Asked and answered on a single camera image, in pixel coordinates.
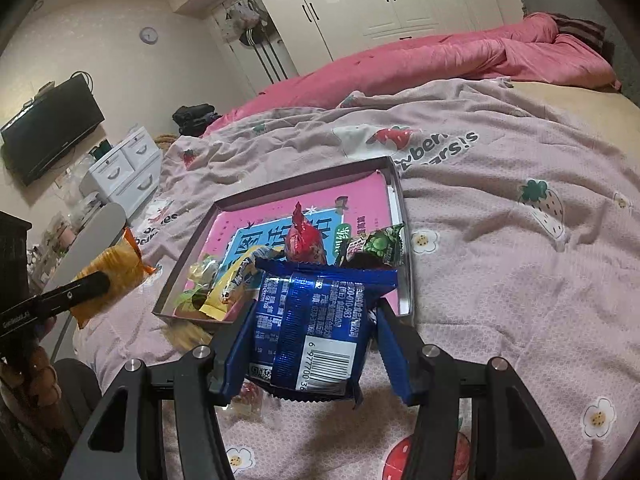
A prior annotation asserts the yellow orange snack packet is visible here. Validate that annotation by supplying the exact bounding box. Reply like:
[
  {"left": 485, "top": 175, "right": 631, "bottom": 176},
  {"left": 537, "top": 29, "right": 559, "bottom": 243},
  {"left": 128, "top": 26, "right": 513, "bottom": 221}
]
[{"left": 70, "top": 228, "right": 155, "bottom": 330}]

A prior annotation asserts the round cookie clear wrapper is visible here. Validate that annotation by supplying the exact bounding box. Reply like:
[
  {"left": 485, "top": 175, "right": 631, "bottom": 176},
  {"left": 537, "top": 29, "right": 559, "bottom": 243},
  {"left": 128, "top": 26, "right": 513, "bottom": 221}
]
[{"left": 220, "top": 380, "right": 264, "bottom": 420}]

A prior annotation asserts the yellow long snack packet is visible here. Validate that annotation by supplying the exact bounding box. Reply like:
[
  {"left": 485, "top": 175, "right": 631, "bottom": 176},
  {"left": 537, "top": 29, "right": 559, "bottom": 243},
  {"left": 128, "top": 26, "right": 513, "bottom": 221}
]
[{"left": 198, "top": 245, "right": 284, "bottom": 321}]

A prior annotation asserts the blue foil snack packet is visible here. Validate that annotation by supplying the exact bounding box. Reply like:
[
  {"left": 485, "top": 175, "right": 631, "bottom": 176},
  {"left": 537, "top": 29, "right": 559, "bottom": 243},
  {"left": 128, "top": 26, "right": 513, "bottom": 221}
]
[{"left": 246, "top": 258, "right": 398, "bottom": 404}]

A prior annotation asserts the red snack packet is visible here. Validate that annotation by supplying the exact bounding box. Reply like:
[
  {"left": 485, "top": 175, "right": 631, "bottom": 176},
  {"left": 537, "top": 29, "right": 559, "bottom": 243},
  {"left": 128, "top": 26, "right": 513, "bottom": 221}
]
[{"left": 284, "top": 203, "right": 328, "bottom": 264}]

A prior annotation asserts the green pea snack packet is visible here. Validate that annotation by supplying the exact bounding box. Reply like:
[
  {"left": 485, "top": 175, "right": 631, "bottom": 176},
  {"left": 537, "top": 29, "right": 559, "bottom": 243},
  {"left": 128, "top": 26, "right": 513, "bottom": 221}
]
[{"left": 336, "top": 223, "right": 405, "bottom": 270}]

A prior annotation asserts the green yellow snack packet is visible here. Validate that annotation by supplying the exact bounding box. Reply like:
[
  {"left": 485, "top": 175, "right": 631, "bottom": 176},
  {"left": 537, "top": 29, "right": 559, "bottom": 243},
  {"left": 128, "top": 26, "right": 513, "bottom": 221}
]
[{"left": 176, "top": 254, "right": 219, "bottom": 312}]

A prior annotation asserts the grey bed footboard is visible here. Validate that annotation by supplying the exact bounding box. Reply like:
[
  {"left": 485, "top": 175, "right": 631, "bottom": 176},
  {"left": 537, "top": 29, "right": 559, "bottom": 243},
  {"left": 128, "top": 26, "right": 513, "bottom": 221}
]
[{"left": 41, "top": 203, "right": 127, "bottom": 362}]

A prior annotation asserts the grey shallow tray box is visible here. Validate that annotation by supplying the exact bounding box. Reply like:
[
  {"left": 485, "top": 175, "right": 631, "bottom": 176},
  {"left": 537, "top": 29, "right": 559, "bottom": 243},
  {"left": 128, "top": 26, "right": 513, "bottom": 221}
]
[{"left": 152, "top": 155, "right": 414, "bottom": 328}]

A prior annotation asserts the white drawer cabinet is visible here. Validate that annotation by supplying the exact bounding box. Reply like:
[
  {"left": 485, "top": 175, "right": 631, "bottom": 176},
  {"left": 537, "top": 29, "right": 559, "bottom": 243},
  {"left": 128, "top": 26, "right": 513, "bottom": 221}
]
[{"left": 79, "top": 127, "right": 163, "bottom": 220}]

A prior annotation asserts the dark clothes pile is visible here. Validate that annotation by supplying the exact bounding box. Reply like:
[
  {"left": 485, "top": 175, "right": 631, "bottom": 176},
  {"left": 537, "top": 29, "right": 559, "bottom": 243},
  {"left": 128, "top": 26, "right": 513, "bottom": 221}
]
[{"left": 171, "top": 104, "right": 220, "bottom": 136}]

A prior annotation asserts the pink strawberry print blanket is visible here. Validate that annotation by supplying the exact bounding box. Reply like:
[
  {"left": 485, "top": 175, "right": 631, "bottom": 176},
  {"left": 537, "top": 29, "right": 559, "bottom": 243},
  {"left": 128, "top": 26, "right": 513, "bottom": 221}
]
[{"left": 74, "top": 79, "right": 639, "bottom": 479}]

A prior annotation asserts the pink Chinese children's book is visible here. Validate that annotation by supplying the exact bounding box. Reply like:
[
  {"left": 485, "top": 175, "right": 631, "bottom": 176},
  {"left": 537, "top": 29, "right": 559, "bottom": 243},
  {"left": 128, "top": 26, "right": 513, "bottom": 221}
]
[{"left": 171, "top": 169, "right": 404, "bottom": 321}]

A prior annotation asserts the white wardrobe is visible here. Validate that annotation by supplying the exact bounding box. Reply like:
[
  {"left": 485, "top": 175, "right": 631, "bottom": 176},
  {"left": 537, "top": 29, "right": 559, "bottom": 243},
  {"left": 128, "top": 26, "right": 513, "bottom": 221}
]
[{"left": 162, "top": 0, "right": 504, "bottom": 94}]

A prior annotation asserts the hot pink quilt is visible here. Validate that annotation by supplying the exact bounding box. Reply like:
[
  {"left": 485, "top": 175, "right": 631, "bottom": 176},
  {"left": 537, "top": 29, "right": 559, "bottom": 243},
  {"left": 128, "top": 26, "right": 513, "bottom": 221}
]
[{"left": 205, "top": 13, "right": 620, "bottom": 136}]

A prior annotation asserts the dark striped pillow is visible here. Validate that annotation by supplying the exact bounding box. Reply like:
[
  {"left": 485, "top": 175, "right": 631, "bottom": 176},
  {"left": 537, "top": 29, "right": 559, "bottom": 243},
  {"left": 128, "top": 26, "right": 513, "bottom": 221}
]
[{"left": 551, "top": 14, "right": 606, "bottom": 53}]

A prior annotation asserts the grey padded headboard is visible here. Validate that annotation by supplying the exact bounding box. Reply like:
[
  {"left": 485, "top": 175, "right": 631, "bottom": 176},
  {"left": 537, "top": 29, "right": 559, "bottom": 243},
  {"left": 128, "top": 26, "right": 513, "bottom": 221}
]
[{"left": 521, "top": 0, "right": 639, "bottom": 105}]

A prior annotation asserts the black wall television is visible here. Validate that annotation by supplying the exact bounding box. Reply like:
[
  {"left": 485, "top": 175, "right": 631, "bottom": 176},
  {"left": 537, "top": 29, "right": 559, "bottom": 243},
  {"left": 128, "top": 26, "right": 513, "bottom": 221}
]
[{"left": 1, "top": 74, "right": 104, "bottom": 186}]

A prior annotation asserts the round wall clock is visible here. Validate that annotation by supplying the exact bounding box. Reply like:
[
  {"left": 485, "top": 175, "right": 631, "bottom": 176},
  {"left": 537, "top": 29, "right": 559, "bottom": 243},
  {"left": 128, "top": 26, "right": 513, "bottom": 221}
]
[{"left": 139, "top": 26, "right": 160, "bottom": 46}]

